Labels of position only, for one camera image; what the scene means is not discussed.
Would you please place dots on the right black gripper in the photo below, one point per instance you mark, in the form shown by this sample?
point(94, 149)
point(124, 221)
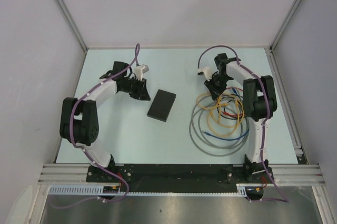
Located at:
point(215, 91)

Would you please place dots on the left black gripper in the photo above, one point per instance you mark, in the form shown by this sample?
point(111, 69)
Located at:
point(141, 93)

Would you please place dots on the black network switch box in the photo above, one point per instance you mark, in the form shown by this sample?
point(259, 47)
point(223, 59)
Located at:
point(161, 105)

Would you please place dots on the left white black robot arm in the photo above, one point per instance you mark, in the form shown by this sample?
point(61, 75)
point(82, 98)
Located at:
point(79, 117)

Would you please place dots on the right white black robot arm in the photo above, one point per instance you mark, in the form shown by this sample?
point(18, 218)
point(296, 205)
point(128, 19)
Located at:
point(259, 104)

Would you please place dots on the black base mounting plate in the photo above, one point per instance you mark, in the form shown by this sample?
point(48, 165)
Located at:
point(187, 176)

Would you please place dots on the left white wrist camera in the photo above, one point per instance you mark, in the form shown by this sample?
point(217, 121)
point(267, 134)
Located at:
point(140, 70)

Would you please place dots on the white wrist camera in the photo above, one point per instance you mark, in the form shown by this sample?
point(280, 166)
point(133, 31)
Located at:
point(206, 72)
point(140, 70)

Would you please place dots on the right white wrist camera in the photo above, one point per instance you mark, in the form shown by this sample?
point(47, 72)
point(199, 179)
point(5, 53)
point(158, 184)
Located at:
point(206, 72)

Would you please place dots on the grey slotted cable duct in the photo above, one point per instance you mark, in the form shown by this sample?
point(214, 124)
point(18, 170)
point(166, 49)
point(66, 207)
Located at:
point(101, 190)

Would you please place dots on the right aluminium side rail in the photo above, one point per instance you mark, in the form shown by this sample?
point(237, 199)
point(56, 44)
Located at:
point(292, 126)

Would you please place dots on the aluminium front frame rail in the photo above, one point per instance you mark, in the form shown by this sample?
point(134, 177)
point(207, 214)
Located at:
point(281, 174)

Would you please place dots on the right aluminium corner post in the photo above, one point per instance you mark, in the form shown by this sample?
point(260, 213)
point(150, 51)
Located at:
point(288, 18)

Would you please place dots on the aluminium corner post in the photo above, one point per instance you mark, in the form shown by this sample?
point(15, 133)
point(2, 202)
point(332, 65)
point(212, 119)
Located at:
point(71, 24)
point(288, 18)

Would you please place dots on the left aluminium corner post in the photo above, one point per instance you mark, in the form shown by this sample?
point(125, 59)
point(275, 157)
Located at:
point(71, 24)

